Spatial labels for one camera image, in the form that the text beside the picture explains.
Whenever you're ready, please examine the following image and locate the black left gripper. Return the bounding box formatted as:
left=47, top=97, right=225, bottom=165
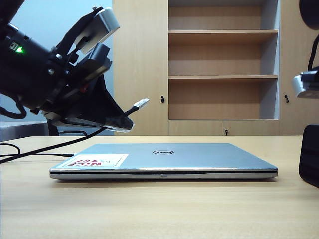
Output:
left=29, top=42, right=136, bottom=133

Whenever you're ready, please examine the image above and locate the black charging cable silver plug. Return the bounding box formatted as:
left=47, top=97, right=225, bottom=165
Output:
left=0, top=97, right=151, bottom=164

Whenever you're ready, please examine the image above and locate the red white laptop sticker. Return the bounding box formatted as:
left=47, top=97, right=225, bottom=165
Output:
left=61, top=153, right=129, bottom=168

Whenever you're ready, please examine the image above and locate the light wooden cabinet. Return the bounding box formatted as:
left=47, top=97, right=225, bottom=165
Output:
left=112, top=0, right=319, bottom=136

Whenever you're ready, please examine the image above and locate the black office chair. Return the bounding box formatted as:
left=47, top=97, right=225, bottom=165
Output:
left=46, top=119, right=88, bottom=137

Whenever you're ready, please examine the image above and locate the grey low cabinet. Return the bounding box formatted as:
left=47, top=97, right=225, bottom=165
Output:
left=0, top=121, right=49, bottom=142

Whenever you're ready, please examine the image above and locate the silver Dell laptop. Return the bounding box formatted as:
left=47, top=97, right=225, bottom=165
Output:
left=49, top=143, right=278, bottom=180

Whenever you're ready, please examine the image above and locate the wooden cabinet shelf board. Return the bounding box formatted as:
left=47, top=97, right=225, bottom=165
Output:
left=168, top=29, right=279, bottom=38
left=168, top=75, right=279, bottom=83

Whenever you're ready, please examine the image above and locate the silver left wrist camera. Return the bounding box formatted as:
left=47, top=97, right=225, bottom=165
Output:
left=57, top=6, right=121, bottom=57

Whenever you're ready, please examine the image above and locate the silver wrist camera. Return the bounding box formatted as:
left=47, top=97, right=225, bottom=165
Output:
left=291, top=70, right=319, bottom=99
left=57, top=6, right=121, bottom=57

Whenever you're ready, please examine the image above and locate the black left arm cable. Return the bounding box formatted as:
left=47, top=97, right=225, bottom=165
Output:
left=0, top=98, right=27, bottom=120

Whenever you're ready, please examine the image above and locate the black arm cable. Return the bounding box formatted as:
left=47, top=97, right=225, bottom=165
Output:
left=307, top=31, right=319, bottom=72
left=0, top=98, right=27, bottom=120

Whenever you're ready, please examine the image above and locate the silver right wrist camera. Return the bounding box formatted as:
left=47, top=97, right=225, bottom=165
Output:
left=291, top=70, right=319, bottom=99

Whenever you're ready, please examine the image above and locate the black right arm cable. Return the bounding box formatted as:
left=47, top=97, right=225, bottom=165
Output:
left=307, top=31, right=319, bottom=72

